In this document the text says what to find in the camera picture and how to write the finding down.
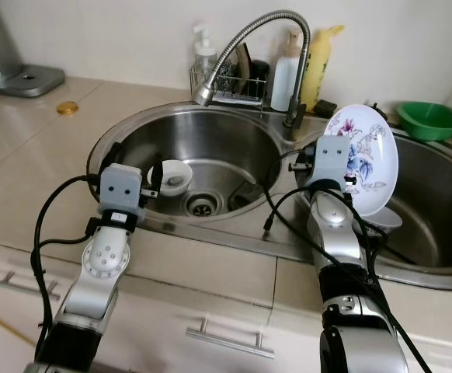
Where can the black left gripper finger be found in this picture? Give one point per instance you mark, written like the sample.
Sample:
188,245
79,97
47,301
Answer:
112,154
156,177

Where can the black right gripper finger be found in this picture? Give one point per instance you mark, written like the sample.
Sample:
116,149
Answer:
350,179

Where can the white ceramic bowl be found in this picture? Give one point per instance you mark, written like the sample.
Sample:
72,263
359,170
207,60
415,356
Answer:
385,220
178,177

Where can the large floral white plate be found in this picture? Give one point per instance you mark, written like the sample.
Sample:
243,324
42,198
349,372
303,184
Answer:
377,144

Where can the stainless steel kitchen sink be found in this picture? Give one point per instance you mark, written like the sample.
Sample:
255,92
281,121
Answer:
218,140

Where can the beige kitchen cabinet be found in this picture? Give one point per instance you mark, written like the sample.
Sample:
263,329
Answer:
179,307

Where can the small black object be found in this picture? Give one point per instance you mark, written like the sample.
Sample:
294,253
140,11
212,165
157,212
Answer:
325,107

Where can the gold round lid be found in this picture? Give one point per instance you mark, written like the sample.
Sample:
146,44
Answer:
67,108

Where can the white plastic bottle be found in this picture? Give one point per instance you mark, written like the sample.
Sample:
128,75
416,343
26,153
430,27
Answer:
285,78

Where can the yellow detergent bottle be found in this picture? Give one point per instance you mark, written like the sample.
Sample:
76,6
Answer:
321,68

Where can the green plastic basin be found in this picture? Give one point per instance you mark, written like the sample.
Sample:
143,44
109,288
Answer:
429,120

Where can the black dish brush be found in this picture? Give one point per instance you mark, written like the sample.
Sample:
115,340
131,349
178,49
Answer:
253,68

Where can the clear soap pump bottle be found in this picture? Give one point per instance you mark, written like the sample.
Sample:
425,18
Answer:
204,58

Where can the flexible steel faucet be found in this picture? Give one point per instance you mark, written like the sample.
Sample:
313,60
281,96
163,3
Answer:
257,35

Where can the grey countertop appliance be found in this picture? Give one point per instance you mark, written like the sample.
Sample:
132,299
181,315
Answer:
8,54

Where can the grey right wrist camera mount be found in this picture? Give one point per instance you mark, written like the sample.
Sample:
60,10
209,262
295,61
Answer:
333,162

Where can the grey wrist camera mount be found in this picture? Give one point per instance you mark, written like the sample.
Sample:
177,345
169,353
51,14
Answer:
125,189
333,162

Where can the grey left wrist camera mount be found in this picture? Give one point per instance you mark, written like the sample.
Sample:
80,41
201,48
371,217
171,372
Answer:
125,189

